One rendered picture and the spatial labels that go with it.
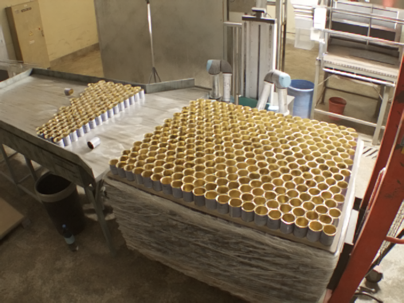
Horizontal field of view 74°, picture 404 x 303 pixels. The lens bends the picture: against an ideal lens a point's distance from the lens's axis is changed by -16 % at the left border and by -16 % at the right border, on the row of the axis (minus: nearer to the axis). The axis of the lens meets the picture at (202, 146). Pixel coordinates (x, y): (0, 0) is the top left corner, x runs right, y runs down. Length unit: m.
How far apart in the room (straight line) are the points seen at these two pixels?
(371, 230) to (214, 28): 3.36
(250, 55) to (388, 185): 2.13
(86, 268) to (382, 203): 2.41
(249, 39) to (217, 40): 1.23
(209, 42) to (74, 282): 3.35
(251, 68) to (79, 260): 2.50
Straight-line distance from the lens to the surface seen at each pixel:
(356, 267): 1.87
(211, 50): 4.37
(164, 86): 3.10
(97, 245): 3.09
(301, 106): 4.59
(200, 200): 1.64
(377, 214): 1.58
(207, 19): 4.30
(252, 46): 3.15
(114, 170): 1.98
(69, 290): 2.87
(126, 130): 2.49
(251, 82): 3.27
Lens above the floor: 2.25
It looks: 33 degrees down
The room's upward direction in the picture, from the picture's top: 2 degrees counter-clockwise
